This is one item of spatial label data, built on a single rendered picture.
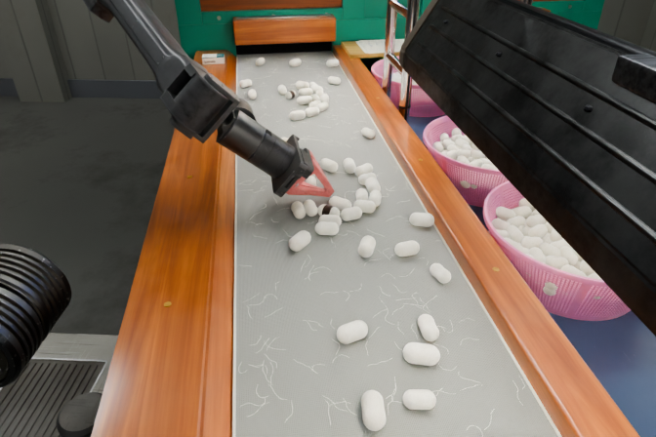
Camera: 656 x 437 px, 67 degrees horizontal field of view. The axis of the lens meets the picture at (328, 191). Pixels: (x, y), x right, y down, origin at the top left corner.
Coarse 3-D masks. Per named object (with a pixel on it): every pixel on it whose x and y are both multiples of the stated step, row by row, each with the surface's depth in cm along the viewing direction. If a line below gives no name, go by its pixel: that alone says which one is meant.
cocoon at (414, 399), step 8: (408, 392) 47; (416, 392) 47; (424, 392) 47; (408, 400) 47; (416, 400) 47; (424, 400) 47; (432, 400) 47; (408, 408) 47; (416, 408) 47; (424, 408) 47
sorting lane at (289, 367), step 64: (256, 64) 145; (320, 64) 145; (320, 128) 105; (256, 192) 83; (384, 192) 83; (256, 256) 68; (320, 256) 68; (384, 256) 68; (448, 256) 68; (256, 320) 58; (320, 320) 58; (384, 320) 58; (448, 320) 58; (256, 384) 50; (320, 384) 50; (384, 384) 50; (448, 384) 50; (512, 384) 50
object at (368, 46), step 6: (360, 42) 151; (366, 42) 151; (372, 42) 151; (378, 42) 151; (384, 42) 151; (396, 42) 151; (402, 42) 151; (366, 48) 146; (372, 48) 146; (378, 48) 146; (384, 48) 146; (396, 48) 146
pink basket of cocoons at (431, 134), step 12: (444, 120) 103; (432, 132) 101; (444, 132) 103; (432, 156) 92; (444, 156) 87; (444, 168) 90; (456, 168) 87; (468, 168) 85; (480, 168) 84; (456, 180) 90; (468, 180) 87; (480, 180) 86; (492, 180) 85; (504, 180) 84; (468, 192) 89; (480, 192) 88; (480, 204) 90
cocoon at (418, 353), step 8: (408, 344) 52; (416, 344) 52; (424, 344) 52; (408, 352) 51; (416, 352) 51; (424, 352) 51; (432, 352) 51; (408, 360) 52; (416, 360) 51; (424, 360) 51; (432, 360) 51
